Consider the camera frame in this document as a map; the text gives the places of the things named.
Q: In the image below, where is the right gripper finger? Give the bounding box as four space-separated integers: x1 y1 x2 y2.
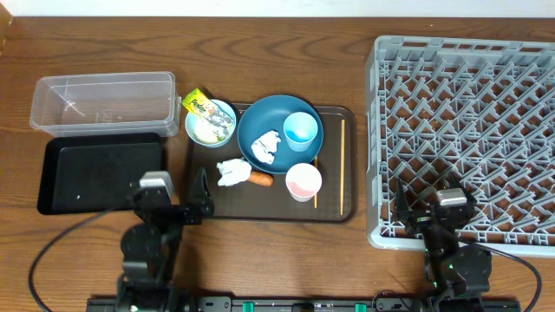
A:
394 178 411 222
448 172 467 192

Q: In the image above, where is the white tissue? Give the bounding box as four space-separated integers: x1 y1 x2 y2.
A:
251 130 281 165
217 158 251 186

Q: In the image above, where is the yellow snack wrapper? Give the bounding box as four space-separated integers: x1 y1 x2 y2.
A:
182 88 232 132

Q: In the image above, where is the pink cup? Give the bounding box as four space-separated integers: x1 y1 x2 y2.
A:
285 163 323 202

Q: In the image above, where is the light blue cup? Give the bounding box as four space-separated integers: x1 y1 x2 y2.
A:
284 112 318 152

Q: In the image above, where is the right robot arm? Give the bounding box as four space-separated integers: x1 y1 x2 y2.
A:
394 175 492 311

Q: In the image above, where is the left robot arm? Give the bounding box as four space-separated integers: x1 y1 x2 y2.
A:
112 168 214 312

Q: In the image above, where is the grey dishwasher rack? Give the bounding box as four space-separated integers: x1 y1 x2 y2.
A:
365 36 554 258

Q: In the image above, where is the orange carrot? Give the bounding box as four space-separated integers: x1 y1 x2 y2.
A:
248 171 274 186

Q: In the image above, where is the dark brown serving tray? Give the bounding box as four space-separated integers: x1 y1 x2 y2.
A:
185 106 358 224

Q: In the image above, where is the light blue small bowl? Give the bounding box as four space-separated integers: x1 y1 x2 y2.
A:
184 100 237 148

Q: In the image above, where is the black rectangular bin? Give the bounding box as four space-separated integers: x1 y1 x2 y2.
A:
37 133 166 215

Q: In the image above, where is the long wooden chopstick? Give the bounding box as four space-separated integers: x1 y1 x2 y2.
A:
340 120 345 216

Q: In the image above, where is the short wooden chopstick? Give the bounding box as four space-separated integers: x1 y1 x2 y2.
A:
313 156 321 209

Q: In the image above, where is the clear plastic bin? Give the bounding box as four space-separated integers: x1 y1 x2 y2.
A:
29 71 180 137

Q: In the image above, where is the dark blue plate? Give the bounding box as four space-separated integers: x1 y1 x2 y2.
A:
237 95 324 174

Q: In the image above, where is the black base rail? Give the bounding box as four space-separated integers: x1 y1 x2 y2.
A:
86 296 521 312

